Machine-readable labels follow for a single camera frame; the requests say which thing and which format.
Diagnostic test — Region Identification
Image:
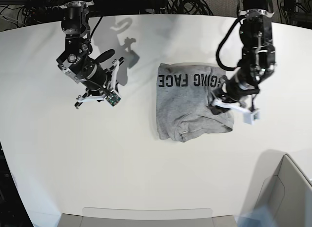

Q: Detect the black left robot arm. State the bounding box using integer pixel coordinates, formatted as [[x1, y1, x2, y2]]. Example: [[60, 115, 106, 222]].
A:
[[210, 0, 276, 115]]

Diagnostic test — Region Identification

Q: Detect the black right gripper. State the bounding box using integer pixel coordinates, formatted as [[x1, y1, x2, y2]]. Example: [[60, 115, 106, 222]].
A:
[[79, 49, 115, 95]]

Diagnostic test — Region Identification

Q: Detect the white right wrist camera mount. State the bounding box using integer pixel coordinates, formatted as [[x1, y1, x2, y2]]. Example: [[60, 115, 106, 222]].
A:
[[75, 57, 124, 109]]

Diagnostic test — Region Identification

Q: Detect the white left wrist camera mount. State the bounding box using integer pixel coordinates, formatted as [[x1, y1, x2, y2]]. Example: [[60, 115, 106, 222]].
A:
[[210, 98, 260, 125]]

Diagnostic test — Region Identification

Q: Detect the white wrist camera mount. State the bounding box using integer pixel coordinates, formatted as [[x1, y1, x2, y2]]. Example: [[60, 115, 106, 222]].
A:
[[75, 57, 124, 109], [210, 98, 260, 125]]

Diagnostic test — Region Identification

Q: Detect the grey T-shirt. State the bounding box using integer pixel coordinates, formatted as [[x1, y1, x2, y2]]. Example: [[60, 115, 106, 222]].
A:
[[156, 63, 234, 143]]

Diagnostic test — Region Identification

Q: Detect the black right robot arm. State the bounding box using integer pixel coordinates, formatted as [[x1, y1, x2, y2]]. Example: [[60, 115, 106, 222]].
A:
[[57, 1, 115, 94]]

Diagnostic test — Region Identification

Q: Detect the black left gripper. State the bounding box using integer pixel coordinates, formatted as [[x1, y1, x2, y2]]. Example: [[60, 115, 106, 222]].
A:
[[211, 74, 260, 115]]

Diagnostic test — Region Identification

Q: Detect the black cable bundle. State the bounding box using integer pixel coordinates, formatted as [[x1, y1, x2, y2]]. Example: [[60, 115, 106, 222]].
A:
[[168, 0, 215, 16]]

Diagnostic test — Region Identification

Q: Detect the grey chair front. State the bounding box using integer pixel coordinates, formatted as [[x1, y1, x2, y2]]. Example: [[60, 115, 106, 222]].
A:
[[58, 207, 237, 227]]

